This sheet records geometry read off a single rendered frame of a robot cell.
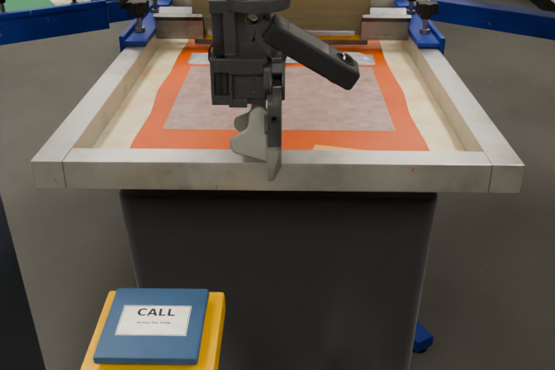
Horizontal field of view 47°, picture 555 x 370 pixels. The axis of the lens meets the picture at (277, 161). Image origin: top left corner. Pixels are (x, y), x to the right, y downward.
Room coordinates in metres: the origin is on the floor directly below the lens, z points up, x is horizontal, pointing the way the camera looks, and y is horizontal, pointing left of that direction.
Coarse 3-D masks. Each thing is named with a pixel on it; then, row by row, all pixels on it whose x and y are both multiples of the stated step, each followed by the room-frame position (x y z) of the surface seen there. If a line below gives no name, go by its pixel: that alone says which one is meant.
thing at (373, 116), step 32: (288, 64) 1.13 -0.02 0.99; (384, 64) 1.13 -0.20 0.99; (288, 96) 0.96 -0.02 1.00; (320, 96) 0.96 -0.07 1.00; (352, 96) 0.96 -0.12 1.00; (384, 96) 0.96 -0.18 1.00; (288, 128) 0.83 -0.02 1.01; (320, 128) 0.83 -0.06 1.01; (352, 128) 0.83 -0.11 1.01; (384, 128) 0.83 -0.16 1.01; (416, 128) 0.83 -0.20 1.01
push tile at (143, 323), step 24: (120, 288) 0.52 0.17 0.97; (144, 288) 0.52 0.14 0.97; (168, 288) 0.52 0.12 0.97; (120, 312) 0.48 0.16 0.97; (144, 312) 0.48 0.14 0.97; (168, 312) 0.48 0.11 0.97; (192, 312) 0.48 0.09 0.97; (120, 336) 0.45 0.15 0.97; (144, 336) 0.45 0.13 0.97; (168, 336) 0.45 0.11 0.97; (192, 336) 0.45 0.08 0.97; (96, 360) 0.42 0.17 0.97; (120, 360) 0.42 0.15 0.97; (144, 360) 0.42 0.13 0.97; (168, 360) 0.42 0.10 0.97; (192, 360) 0.42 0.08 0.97
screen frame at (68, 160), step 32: (128, 64) 1.02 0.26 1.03; (416, 64) 1.12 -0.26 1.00; (448, 64) 1.02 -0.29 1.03; (96, 96) 0.87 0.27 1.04; (448, 96) 0.87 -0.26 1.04; (64, 128) 0.75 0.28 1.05; (96, 128) 0.79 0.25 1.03; (480, 128) 0.75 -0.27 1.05; (32, 160) 0.65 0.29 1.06; (64, 160) 0.65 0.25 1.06; (96, 160) 0.65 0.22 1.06; (128, 160) 0.65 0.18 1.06; (160, 160) 0.65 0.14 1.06; (192, 160) 0.65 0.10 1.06; (224, 160) 0.65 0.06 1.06; (256, 160) 0.65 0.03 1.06; (288, 160) 0.65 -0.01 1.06; (320, 160) 0.65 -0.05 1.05; (352, 160) 0.65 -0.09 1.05; (384, 160) 0.65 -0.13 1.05; (416, 160) 0.65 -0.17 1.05; (448, 160) 0.65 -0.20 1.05; (480, 160) 0.65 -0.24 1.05; (512, 160) 0.65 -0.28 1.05; (512, 192) 0.64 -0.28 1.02
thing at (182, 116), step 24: (192, 48) 1.24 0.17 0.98; (192, 72) 1.08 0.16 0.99; (168, 96) 0.96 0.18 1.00; (192, 96) 0.96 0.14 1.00; (168, 120) 0.86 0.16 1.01; (192, 120) 0.86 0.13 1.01; (216, 120) 0.86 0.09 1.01; (144, 144) 0.77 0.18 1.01; (168, 144) 0.77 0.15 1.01; (192, 144) 0.77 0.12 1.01; (216, 144) 0.77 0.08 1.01
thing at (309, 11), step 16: (192, 0) 1.25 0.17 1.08; (208, 0) 1.25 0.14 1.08; (304, 0) 1.24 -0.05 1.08; (320, 0) 1.24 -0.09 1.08; (336, 0) 1.24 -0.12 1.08; (352, 0) 1.24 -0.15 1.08; (368, 0) 1.24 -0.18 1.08; (208, 16) 1.25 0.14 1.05; (256, 16) 1.24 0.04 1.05; (272, 16) 1.24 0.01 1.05; (288, 16) 1.24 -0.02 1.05; (304, 16) 1.24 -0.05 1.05; (320, 16) 1.24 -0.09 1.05; (336, 16) 1.24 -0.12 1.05; (352, 16) 1.24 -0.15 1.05
